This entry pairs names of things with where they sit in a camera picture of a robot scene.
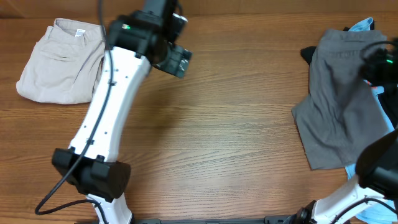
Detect black garment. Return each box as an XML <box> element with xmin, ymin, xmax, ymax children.
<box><xmin>300</xmin><ymin>20</ymin><xmax>398</xmax><ymax>215</ymax></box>

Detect light blue t-shirt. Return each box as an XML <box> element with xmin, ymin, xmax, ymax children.
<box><xmin>343</xmin><ymin>17</ymin><xmax>397</xmax><ymax>224</ymax></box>

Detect beige folded pants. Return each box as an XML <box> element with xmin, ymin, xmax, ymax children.
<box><xmin>16</xmin><ymin>18</ymin><xmax>105</xmax><ymax>105</ymax></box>

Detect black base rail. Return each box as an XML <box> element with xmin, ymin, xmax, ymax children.
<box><xmin>74</xmin><ymin>215</ymin><xmax>299</xmax><ymax>224</ymax></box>

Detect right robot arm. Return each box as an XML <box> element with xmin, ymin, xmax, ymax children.
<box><xmin>276</xmin><ymin>39</ymin><xmax>397</xmax><ymax>224</ymax></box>

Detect grey shorts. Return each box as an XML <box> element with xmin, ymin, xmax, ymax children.
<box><xmin>292</xmin><ymin>29</ymin><xmax>391</xmax><ymax>169</ymax></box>

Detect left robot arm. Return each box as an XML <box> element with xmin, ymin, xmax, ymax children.
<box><xmin>52</xmin><ymin>0</ymin><xmax>192</xmax><ymax>223</ymax></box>

